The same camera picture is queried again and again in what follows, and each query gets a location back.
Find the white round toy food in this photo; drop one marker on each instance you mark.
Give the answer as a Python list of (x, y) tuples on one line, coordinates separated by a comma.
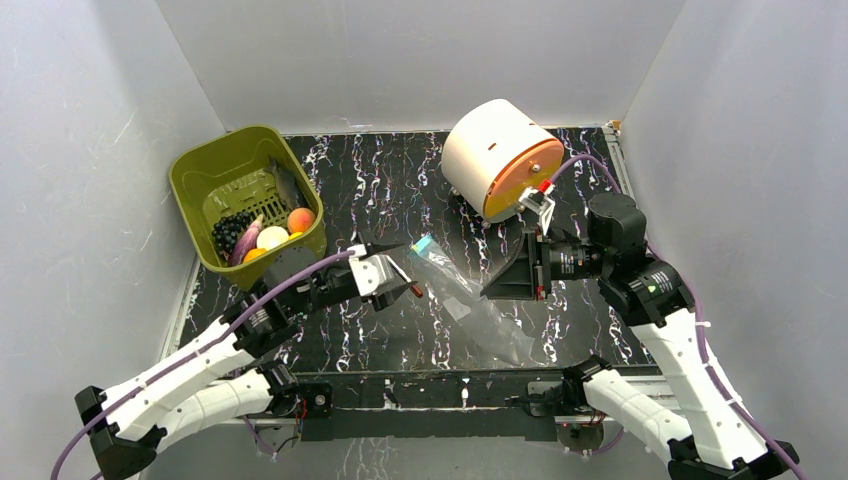
[(271, 237)]

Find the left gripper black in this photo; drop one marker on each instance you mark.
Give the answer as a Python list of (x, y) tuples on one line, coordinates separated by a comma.
[(387, 296)]

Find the red white marker pen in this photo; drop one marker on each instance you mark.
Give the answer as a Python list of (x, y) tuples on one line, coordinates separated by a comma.
[(411, 285)]

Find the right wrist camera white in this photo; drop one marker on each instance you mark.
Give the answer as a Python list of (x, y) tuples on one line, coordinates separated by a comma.
[(539, 201)]

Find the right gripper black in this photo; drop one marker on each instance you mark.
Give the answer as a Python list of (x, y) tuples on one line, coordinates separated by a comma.
[(537, 264)]

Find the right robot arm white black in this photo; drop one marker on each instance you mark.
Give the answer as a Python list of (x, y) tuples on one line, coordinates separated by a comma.
[(710, 435)]

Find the clear zip top bag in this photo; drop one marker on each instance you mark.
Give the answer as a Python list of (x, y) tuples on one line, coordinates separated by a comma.
[(477, 316)]

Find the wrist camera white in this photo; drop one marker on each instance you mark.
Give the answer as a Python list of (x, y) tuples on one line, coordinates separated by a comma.
[(539, 201), (373, 274)]

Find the black toy grape bunch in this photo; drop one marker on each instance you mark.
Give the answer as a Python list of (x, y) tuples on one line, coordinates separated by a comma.
[(228, 230)]

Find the white orange cylindrical appliance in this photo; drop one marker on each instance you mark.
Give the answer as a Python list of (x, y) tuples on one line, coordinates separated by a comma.
[(494, 153)]

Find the purple toy eggplant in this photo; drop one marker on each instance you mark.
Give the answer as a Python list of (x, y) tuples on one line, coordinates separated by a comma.
[(246, 242)]

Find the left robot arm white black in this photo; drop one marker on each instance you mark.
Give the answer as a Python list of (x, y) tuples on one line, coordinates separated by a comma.
[(215, 378)]

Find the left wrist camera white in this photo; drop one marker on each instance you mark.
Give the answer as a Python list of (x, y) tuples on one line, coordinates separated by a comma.
[(373, 274)]

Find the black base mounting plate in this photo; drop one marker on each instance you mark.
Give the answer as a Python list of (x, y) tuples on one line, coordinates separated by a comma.
[(448, 404)]

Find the small orange toy fruit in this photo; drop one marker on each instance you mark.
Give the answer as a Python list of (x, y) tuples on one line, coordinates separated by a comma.
[(253, 254)]

